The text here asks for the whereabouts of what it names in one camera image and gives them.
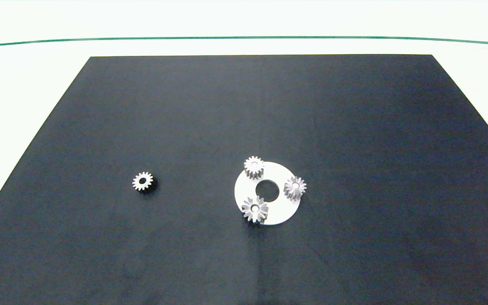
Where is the round white plate with pins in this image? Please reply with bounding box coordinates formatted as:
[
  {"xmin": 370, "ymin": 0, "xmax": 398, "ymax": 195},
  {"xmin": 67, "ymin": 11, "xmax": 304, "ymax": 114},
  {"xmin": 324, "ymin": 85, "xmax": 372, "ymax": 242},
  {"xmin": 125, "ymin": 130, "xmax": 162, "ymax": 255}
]
[{"xmin": 234, "ymin": 161, "xmax": 302, "ymax": 225}]

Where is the small steel gear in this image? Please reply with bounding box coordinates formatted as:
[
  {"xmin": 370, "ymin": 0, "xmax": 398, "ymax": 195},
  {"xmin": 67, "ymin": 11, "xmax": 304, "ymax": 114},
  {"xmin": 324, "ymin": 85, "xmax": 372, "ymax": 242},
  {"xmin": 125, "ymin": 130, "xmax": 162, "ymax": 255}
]
[
  {"xmin": 244, "ymin": 156, "xmax": 265, "ymax": 180},
  {"xmin": 132, "ymin": 171, "xmax": 157, "ymax": 194},
  {"xmin": 284, "ymin": 176, "xmax": 307, "ymax": 201}
]

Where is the larger steel gear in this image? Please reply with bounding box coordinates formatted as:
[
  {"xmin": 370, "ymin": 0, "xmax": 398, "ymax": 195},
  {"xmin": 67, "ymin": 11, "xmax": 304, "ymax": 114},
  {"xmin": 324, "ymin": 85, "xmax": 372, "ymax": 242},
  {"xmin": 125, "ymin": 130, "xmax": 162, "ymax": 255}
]
[{"xmin": 241, "ymin": 196, "xmax": 269, "ymax": 224}]

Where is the dark mat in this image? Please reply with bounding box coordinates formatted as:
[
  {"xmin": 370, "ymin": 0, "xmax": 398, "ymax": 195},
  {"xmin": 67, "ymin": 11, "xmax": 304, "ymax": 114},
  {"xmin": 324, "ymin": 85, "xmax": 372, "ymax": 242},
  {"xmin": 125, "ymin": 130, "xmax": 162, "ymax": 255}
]
[{"xmin": 0, "ymin": 54, "xmax": 488, "ymax": 305}]

